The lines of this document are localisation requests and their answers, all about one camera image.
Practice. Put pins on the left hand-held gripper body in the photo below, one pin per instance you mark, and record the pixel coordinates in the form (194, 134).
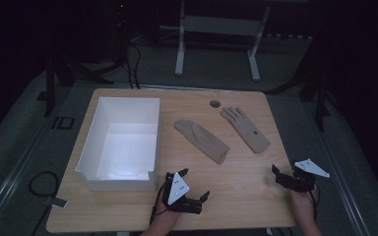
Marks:
(178, 190)

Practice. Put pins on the small grey tag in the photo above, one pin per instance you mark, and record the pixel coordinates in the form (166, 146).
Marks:
(59, 202)

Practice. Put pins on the white box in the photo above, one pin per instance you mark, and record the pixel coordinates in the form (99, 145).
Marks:
(124, 147)

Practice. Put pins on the black stand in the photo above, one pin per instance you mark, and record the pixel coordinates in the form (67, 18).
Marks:
(50, 85)
(320, 98)

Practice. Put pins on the black floor bracket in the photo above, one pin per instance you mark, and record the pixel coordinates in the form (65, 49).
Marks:
(63, 122)

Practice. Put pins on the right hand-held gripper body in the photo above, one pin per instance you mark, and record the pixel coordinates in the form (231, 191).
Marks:
(300, 182)

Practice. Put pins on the person's right hand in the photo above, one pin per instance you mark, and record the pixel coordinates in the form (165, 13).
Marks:
(303, 205)

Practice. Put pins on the person's left hand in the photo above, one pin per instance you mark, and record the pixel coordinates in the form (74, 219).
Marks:
(165, 216)

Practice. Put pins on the white metal stand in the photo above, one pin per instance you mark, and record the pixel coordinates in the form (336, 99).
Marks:
(220, 24)

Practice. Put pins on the beige glove with spread fingers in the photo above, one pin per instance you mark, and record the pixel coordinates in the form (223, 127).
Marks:
(247, 131)

